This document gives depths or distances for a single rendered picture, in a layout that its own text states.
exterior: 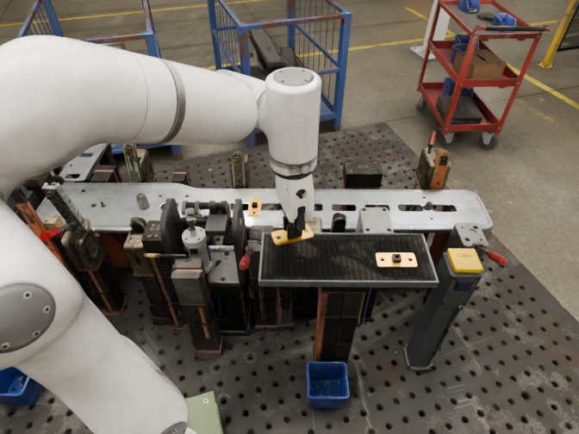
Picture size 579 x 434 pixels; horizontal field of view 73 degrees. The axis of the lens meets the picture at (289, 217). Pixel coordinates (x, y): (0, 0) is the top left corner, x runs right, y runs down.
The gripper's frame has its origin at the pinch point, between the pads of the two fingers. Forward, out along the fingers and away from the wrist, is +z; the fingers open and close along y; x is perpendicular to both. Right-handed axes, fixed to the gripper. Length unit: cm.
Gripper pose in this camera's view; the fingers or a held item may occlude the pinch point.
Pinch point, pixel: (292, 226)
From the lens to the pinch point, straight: 80.4
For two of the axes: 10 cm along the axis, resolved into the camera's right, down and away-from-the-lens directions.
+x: -9.5, 2.1, -2.2
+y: -3.1, -6.6, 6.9
